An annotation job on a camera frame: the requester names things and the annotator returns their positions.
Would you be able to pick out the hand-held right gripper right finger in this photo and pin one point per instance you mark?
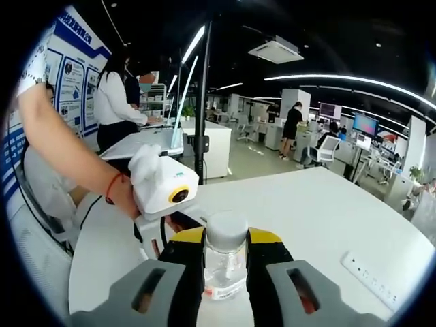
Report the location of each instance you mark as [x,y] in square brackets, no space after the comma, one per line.
[269,259]

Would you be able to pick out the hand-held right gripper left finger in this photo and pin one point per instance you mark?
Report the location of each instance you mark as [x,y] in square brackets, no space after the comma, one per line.
[180,272]

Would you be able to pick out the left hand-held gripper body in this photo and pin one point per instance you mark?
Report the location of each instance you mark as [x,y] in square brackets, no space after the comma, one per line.
[160,184]

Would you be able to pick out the clear bottle grey cap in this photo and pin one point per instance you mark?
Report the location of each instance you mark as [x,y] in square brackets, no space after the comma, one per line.
[226,231]

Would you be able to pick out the person's left hand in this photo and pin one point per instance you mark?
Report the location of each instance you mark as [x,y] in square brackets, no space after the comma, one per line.
[128,199]

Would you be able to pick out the white office desk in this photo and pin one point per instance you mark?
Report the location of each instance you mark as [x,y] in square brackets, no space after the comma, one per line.
[146,143]

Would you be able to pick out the white table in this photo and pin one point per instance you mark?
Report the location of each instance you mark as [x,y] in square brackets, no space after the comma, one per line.
[306,211]

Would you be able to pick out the black tripod pole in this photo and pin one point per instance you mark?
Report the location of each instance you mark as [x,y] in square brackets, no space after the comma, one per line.
[201,102]

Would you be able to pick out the white power strip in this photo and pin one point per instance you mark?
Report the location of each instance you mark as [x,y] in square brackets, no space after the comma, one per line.
[369,281]

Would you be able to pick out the person's grey shirt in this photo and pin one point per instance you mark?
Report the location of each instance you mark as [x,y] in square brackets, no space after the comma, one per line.
[47,184]

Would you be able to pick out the white office chair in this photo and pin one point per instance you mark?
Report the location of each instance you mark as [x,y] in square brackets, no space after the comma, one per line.
[323,151]

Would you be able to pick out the monitor purple screen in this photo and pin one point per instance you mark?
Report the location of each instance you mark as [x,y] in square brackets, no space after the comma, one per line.
[330,109]

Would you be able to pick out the large monitor pink blue screen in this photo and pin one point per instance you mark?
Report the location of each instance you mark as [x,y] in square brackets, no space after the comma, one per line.
[365,123]

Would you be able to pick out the green potted plant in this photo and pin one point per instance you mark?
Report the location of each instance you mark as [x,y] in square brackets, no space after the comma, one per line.
[417,173]

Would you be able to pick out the ceiling air conditioner unit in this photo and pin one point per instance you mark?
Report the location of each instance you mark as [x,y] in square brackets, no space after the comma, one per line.
[276,49]

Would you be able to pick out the blue white wall poster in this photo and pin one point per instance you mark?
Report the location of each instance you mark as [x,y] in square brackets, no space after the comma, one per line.
[73,81]

